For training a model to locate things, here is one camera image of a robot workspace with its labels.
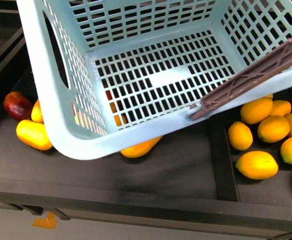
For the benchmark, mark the light blue plastic basket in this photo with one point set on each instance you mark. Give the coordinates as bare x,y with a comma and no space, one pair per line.
114,73

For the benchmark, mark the brown basket handle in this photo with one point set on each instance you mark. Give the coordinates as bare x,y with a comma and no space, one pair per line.
273,63

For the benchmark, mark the yellow mango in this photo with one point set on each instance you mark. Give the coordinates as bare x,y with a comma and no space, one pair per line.
33,134
36,114
140,149

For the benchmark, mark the red mango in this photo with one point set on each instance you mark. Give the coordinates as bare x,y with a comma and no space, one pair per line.
18,106

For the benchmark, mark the black produce display shelf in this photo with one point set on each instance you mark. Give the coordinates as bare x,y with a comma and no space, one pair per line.
173,186

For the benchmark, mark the black tray divider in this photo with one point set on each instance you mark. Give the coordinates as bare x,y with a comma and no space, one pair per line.
221,160

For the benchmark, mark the orange floor tape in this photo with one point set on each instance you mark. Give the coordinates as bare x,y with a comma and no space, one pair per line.
48,223

